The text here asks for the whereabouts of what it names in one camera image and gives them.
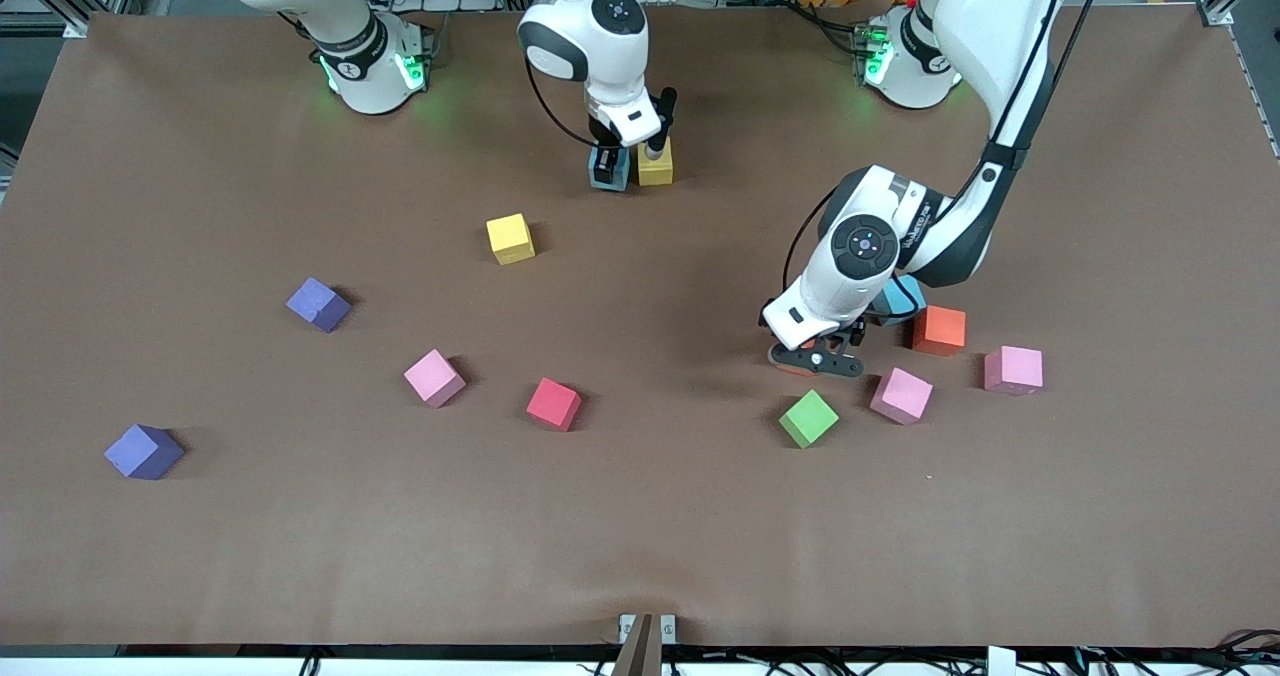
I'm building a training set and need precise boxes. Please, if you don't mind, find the blue foam cube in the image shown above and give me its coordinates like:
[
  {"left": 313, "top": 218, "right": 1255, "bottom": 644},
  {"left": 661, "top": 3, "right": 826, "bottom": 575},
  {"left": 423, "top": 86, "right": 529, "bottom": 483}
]
[
  {"left": 588, "top": 146, "right": 633, "bottom": 194},
  {"left": 878, "top": 274, "right": 928, "bottom": 328}
]

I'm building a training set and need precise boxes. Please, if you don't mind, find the yellow foam cube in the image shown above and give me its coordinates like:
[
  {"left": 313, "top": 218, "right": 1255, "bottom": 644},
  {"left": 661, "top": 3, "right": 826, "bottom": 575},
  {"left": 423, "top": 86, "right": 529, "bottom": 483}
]
[
  {"left": 637, "top": 141, "right": 675, "bottom": 188},
  {"left": 486, "top": 213, "right": 536, "bottom": 267}
]

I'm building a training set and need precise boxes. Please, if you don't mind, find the pink foam cube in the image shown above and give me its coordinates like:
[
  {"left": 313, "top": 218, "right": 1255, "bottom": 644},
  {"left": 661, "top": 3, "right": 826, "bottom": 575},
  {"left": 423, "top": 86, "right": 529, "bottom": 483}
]
[
  {"left": 403, "top": 348, "right": 467, "bottom": 410},
  {"left": 868, "top": 366, "right": 935, "bottom": 427},
  {"left": 983, "top": 345, "right": 1045, "bottom": 397}
]

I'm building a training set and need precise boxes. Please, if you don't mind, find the green foam cube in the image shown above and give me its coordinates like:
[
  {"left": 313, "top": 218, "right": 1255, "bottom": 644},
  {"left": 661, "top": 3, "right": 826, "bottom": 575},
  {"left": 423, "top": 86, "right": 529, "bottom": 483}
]
[{"left": 778, "top": 388, "right": 841, "bottom": 450}]

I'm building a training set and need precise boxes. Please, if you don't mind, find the red foam cube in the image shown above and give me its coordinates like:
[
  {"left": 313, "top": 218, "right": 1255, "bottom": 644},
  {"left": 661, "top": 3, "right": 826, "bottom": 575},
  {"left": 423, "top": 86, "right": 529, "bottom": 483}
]
[{"left": 526, "top": 377, "right": 583, "bottom": 433}]

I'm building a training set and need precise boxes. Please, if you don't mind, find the paper table cover sheet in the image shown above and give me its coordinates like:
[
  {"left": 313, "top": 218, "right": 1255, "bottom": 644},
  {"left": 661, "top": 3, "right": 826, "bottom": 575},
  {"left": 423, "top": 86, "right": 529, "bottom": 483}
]
[{"left": 0, "top": 4, "right": 1280, "bottom": 649}]

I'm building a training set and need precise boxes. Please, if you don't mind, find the purple foam cube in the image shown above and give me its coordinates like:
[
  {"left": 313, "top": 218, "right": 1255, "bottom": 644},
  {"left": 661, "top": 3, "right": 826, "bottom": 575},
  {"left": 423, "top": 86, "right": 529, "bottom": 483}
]
[
  {"left": 285, "top": 276, "right": 353, "bottom": 334},
  {"left": 103, "top": 423, "right": 186, "bottom": 482}
]

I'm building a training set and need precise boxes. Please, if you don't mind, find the white right camera mount bracket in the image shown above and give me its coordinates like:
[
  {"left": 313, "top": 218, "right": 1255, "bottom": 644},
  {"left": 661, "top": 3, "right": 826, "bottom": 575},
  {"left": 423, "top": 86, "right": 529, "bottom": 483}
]
[{"left": 588, "top": 84, "right": 663, "bottom": 147}]

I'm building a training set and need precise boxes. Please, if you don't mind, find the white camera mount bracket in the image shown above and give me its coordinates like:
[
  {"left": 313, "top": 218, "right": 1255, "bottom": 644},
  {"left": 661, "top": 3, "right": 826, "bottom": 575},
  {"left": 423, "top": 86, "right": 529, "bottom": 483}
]
[
  {"left": 762, "top": 294, "right": 863, "bottom": 353},
  {"left": 588, "top": 84, "right": 663, "bottom": 147}
]

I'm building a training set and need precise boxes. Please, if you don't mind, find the white left camera mount bracket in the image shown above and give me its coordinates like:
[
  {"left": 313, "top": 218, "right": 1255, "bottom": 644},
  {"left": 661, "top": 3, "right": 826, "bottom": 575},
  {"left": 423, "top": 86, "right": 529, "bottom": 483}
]
[{"left": 762, "top": 294, "right": 863, "bottom": 353}]

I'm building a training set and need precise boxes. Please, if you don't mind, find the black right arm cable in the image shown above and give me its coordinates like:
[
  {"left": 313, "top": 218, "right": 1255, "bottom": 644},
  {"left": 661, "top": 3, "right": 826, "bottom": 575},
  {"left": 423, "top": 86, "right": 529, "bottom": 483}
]
[{"left": 525, "top": 51, "right": 601, "bottom": 152}]

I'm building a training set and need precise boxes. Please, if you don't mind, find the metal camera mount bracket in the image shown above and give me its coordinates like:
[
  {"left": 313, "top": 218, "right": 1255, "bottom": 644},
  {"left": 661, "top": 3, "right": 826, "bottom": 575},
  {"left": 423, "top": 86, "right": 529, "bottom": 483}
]
[{"left": 612, "top": 611, "right": 679, "bottom": 676}]

